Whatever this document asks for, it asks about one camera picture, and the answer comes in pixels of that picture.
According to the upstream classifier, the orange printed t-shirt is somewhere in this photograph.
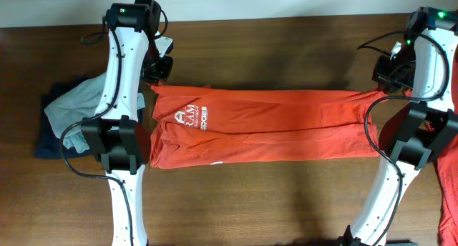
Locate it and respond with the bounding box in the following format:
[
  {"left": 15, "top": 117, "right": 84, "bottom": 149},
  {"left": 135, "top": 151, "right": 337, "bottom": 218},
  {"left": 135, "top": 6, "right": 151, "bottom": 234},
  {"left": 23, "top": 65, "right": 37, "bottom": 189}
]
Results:
[{"left": 150, "top": 85, "right": 383, "bottom": 169}]

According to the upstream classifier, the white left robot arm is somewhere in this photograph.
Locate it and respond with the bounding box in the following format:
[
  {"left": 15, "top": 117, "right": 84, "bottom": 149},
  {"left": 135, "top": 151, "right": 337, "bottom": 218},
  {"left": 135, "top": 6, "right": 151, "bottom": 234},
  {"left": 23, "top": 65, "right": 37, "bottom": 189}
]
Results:
[{"left": 81, "top": 0, "right": 173, "bottom": 245}]

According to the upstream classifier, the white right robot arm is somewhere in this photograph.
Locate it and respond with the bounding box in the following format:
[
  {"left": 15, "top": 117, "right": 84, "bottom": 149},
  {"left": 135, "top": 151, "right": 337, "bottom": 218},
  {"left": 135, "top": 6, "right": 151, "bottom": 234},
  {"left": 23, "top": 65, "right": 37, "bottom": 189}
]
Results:
[{"left": 337, "top": 6, "right": 457, "bottom": 245}]

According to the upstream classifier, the grey folded shirt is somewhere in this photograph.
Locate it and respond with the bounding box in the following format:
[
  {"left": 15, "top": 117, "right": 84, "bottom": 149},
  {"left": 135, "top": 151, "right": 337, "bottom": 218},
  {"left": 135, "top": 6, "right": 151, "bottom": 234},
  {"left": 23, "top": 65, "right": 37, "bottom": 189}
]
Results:
[{"left": 44, "top": 72, "right": 146, "bottom": 154}]

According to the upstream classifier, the red crumpled shirt pile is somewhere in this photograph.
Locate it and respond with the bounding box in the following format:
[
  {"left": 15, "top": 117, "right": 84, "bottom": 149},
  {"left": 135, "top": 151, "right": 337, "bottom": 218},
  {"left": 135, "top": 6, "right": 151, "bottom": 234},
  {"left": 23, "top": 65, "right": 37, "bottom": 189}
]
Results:
[{"left": 404, "top": 52, "right": 458, "bottom": 246}]

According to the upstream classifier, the dark navy folded garment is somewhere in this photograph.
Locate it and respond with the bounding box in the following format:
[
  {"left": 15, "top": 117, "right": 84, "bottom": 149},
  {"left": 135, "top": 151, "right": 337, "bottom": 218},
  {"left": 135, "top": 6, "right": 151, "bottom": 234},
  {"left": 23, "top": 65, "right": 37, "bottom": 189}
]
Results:
[{"left": 34, "top": 77, "right": 83, "bottom": 159}]

